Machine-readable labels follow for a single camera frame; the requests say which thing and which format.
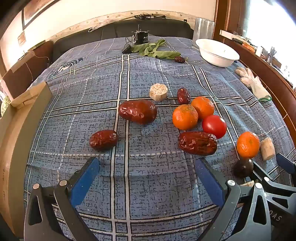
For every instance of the blue plaid blanket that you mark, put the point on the blue plaid blanket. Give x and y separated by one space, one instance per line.
143 185

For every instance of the dark purple round fruit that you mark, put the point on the dark purple round fruit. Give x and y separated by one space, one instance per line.
242 167

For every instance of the framed wall picture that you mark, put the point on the framed wall picture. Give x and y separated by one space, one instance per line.
34 9

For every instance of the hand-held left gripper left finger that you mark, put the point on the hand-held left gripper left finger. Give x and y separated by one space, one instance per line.
86 178

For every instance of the white flat box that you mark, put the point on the white flat box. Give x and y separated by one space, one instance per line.
227 33

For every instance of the red tomato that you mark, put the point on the red tomato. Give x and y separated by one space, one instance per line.
214 126

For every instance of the grey bottle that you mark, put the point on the grey bottle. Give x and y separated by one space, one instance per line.
269 53

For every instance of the white work glove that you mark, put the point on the white work glove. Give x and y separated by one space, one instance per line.
253 81

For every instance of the black clip rack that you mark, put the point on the black clip rack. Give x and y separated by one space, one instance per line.
145 16

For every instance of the large plump red date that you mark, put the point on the large plump red date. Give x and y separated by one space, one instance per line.
137 112

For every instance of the black sofa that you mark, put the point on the black sofa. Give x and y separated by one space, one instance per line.
111 30

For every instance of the rough-skinned orange tangerine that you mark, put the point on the rough-skinned orange tangerine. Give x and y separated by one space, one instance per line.
185 116

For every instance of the smooth orange tangerine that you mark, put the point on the smooth orange tangerine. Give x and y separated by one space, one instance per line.
203 107

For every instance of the wooden ledge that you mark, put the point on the wooden ledge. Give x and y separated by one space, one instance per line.
279 81

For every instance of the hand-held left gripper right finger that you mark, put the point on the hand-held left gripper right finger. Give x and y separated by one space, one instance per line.
208 178

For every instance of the small dark red date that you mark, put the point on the small dark red date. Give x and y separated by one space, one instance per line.
180 59

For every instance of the black cylindrical device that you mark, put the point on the black cylindrical device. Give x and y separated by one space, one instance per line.
138 37

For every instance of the small corn cob piece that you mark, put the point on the small corn cob piece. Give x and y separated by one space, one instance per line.
248 184

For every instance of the orange packet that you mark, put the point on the orange packet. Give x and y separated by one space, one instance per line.
249 45

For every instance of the small black box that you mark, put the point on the small black box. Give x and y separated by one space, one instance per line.
126 49

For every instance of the white bowl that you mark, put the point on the white bowl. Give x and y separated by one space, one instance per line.
217 52

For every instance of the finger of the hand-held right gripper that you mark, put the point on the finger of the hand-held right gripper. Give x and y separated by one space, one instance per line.
262 172
285 163

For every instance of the green leafy vegetable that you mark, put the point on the green leafy vegetable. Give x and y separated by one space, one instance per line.
155 49

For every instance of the white cup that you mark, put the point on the white cup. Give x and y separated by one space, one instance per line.
258 51

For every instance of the long wrinkled red date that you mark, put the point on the long wrinkled red date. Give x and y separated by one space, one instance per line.
197 143

